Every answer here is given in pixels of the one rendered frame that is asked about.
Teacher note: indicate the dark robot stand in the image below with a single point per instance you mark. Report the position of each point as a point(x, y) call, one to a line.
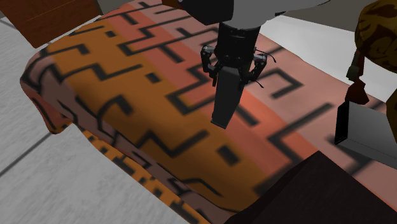
point(316, 192)

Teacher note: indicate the brown wooden cabinet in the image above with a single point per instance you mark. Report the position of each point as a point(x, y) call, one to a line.
point(46, 17)

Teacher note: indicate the bed with orange patterned blanket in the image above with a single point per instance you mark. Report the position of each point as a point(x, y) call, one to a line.
point(93, 80)

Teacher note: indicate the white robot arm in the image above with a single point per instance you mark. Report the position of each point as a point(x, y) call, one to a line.
point(260, 11)

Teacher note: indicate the grey flat box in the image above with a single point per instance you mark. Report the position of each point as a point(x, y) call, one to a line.
point(369, 127)

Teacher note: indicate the camouflage patterned figure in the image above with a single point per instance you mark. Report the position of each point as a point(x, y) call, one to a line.
point(377, 34)

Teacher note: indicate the dark grey slab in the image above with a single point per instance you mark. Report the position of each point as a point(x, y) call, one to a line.
point(227, 96)

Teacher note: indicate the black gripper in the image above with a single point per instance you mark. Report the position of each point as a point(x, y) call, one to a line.
point(237, 43)

